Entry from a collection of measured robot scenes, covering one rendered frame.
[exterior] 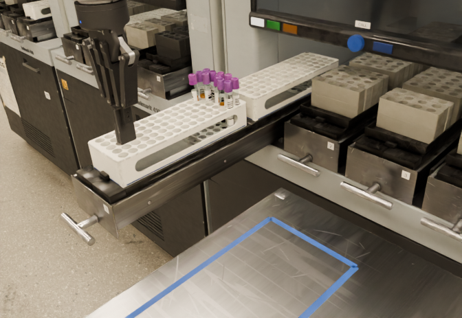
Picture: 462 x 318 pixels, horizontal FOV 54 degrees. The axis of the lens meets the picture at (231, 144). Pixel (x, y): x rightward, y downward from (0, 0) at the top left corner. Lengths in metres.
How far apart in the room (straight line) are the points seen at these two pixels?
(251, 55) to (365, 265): 0.63
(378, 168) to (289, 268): 0.33
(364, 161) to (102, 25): 0.51
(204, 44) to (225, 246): 0.70
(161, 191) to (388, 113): 0.44
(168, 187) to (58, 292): 1.08
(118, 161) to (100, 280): 1.10
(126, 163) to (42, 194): 1.63
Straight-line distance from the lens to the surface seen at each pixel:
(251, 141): 0.91
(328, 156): 0.90
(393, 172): 0.84
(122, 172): 0.75
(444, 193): 0.81
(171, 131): 0.80
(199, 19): 1.19
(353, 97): 0.92
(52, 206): 2.25
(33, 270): 1.94
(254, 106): 0.92
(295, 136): 0.94
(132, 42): 1.46
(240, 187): 1.14
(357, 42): 0.85
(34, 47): 2.01
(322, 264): 0.59
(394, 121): 0.89
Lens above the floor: 1.23
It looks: 30 degrees down
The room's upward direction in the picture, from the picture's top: 3 degrees counter-clockwise
